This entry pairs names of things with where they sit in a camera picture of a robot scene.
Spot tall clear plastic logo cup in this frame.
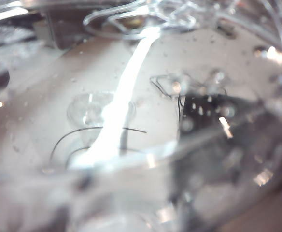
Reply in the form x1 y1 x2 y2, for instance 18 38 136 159
0 0 282 232

